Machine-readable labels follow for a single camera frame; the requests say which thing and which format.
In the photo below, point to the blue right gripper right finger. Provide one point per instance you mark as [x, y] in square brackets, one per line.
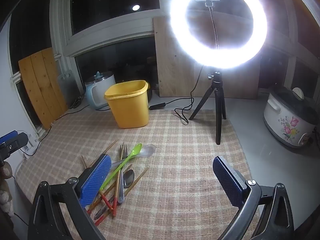
[232, 182]

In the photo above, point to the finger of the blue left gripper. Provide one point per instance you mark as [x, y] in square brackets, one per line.
[8, 136]

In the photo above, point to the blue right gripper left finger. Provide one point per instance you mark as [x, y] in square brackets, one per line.
[96, 180]

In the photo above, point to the metal spoon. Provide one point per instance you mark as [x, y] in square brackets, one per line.
[125, 182]

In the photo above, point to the metal fork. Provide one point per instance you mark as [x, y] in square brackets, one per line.
[123, 154]

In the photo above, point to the green plastic spoon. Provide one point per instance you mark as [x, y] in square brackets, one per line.
[135, 151]

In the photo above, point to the clear plastic spoon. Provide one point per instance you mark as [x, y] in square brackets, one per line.
[146, 151]

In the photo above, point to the white knit gloved hand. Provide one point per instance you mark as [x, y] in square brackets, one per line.
[5, 194]

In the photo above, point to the orange pine wood board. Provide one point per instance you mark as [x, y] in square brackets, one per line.
[39, 75]

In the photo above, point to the grey plastic cutting board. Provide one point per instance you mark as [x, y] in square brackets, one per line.
[68, 86]

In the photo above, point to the white floral rice cooker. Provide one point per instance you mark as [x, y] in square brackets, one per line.
[290, 117]

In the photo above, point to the yellow plastic utensil bin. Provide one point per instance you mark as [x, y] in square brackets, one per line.
[128, 102]

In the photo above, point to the white blue electric kettle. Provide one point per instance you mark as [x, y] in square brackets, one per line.
[96, 86]

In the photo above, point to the light oak wood panel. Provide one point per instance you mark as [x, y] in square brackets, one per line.
[180, 75]

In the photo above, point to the white wall plug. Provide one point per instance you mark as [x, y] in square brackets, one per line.
[33, 142]

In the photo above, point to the black handled scissors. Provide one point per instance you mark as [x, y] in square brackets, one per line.
[76, 103]

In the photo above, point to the white window frame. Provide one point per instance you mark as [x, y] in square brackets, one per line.
[66, 45]

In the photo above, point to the white ring light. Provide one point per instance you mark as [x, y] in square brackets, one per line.
[222, 34]

